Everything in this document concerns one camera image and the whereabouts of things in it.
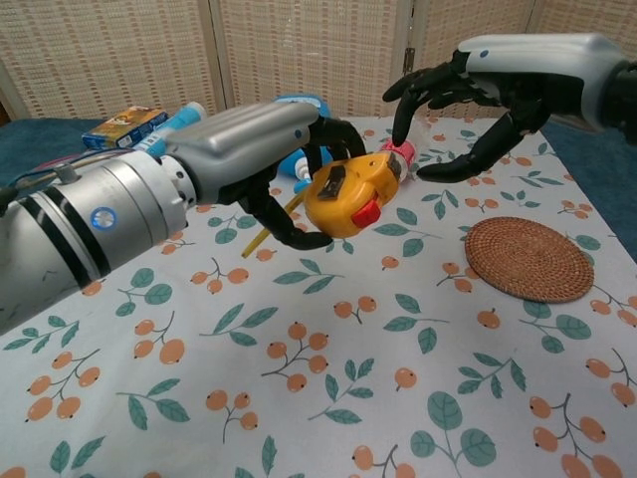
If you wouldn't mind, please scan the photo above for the round woven rattan coaster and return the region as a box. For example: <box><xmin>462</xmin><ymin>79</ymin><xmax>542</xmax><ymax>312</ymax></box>
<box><xmin>465</xmin><ymin>215</ymin><xmax>596</xmax><ymax>304</ymax></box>

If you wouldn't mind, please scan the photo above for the orange blue carton box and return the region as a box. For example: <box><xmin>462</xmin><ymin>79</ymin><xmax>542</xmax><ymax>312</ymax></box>
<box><xmin>82</xmin><ymin>106</ymin><xmax>170</xmax><ymax>150</ymax></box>

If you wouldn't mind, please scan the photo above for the woven folding screen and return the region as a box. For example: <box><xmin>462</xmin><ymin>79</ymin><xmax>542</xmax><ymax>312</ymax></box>
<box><xmin>0</xmin><ymin>0</ymin><xmax>637</xmax><ymax>121</ymax></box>

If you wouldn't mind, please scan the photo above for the yellow tape measure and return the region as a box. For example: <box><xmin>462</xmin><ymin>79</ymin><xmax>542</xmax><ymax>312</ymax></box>
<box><xmin>241</xmin><ymin>151</ymin><xmax>405</xmax><ymax>260</ymax></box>

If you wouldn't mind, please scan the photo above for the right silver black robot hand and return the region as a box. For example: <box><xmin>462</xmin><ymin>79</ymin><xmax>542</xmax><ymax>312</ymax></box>
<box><xmin>381</xmin><ymin>33</ymin><xmax>626</xmax><ymax>183</ymax></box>

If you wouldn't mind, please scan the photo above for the floral print tablecloth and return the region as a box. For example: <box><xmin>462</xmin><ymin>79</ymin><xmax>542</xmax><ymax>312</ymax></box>
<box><xmin>0</xmin><ymin>115</ymin><xmax>637</xmax><ymax>478</ymax></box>

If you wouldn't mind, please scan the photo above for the clear bottle red cap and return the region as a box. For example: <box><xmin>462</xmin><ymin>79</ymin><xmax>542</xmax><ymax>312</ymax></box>
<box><xmin>380</xmin><ymin>119</ymin><xmax>435</xmax><ymax>183</ymax></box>

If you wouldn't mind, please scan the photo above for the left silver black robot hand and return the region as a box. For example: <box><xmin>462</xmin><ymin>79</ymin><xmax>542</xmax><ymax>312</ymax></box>
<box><xmin>161</xmin><ymin>102</ymin><xmax>368</xmax><ymax>251</ymax></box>

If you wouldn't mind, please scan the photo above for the coloured arm wire bundle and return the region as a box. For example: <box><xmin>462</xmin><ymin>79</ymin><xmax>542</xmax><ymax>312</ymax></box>
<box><xmin>0</xmin><ymin>148</ymin><xmax>138</xmax><ymax>201</ymax></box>

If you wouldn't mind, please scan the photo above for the blue white tube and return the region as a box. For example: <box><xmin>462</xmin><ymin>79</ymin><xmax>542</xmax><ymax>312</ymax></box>
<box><xmin>131</xmin><ymin>102</ymin><xmax>207</xmax><ymax>158</ymax></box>

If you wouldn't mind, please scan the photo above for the blue pump detergent bottle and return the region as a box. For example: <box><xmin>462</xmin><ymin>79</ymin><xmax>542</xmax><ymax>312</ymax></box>
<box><xmin>271</xmin><ymin>94</ymin><xmax>333</xmax><ymax>194</ymax></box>

